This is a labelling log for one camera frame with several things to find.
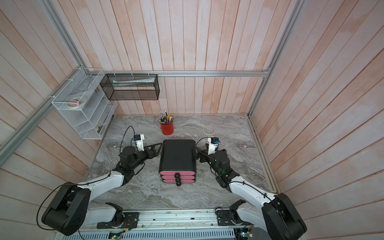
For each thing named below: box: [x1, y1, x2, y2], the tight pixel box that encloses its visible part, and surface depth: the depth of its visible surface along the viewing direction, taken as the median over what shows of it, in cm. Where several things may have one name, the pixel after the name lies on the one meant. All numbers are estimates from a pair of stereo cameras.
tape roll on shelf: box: [66, 96, 82, 109], surface depth 76 cm
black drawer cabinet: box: [158, 139, 197, 184], surface depth 80 cm
